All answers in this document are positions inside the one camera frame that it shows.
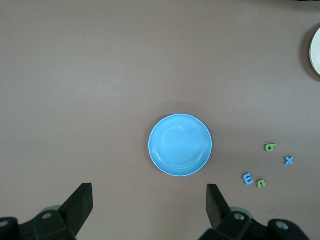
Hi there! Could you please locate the green lowercase letter b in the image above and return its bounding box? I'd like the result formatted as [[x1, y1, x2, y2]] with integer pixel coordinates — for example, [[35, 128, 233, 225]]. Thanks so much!
[[263, 142, 277, 153]]

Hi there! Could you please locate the cream plate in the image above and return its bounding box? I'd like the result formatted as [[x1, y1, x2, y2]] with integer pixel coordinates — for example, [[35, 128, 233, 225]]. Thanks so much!
[[309, 26, 320, 76]]

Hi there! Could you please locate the blue lowercase letter m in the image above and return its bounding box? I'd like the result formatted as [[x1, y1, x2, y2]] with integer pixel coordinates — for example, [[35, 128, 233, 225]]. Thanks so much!
[[241, 172, 255, 186]]

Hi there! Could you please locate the brown table mat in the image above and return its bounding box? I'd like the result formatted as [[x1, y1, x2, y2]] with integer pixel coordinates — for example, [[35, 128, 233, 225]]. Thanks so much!
[[0, 0, 320, 240]]

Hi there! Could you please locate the blue plate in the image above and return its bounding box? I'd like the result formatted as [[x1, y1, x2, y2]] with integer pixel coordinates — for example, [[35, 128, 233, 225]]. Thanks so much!
[[148, 113, 214, 178]]

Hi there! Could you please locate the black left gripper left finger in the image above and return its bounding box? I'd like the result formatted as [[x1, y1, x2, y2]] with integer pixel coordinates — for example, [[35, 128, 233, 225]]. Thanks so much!
[[0, 183, 94, 240]]

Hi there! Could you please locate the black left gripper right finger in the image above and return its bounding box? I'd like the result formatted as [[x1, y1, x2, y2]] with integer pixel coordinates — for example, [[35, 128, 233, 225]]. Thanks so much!
[[197, 183, 311, 240]]

